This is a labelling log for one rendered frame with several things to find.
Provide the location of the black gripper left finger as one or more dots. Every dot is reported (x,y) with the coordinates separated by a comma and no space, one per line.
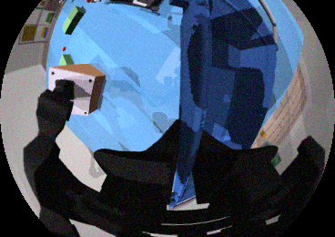
(156,165)

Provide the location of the green rectangular block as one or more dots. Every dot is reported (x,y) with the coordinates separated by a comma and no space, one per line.
(72,20)
(66,59)

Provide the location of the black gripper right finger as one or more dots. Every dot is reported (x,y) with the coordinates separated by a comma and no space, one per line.
(215,163)

